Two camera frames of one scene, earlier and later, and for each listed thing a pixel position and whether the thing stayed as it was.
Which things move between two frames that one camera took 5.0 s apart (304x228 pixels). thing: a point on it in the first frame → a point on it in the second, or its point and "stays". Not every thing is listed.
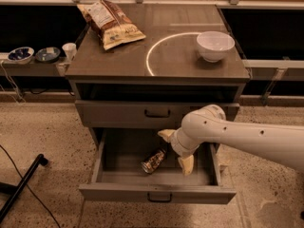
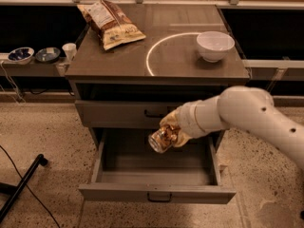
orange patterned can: [152, 163] → [161, 140]
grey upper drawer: [142, 114] stays
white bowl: [214, 46] stays
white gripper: [176, 142] → [187, 119]
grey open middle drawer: [137, 165] stays
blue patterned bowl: [21, 55] stays
